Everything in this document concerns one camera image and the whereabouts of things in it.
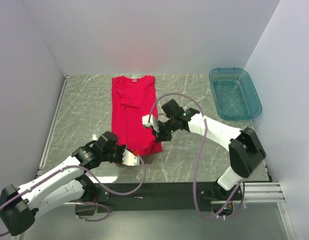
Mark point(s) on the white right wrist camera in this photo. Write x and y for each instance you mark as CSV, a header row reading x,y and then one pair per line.
x,y
150,121

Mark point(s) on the red t shirt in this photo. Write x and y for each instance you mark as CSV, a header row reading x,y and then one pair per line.
x,y
133,98

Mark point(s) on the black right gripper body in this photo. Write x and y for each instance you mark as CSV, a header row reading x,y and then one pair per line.
x,y
165,129

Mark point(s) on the teal plastic bin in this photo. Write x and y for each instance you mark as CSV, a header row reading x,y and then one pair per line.
x,y
234,94

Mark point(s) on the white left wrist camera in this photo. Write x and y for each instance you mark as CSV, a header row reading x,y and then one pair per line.
x,y
129,159

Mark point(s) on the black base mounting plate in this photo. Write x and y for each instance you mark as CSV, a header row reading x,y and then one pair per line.
x,y
160,196

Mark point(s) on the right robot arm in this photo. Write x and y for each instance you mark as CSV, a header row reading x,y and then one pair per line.
x,y
245,149

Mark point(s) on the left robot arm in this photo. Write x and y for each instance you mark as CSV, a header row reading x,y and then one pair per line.
x,y
70,180

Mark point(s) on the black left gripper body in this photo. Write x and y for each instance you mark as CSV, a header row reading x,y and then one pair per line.
x,y
116,154

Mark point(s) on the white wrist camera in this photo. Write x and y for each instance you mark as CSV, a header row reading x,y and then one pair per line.
x,y
150,121
129,159

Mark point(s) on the aluminium frame rail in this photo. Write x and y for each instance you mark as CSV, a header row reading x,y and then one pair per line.
x,y
251,191

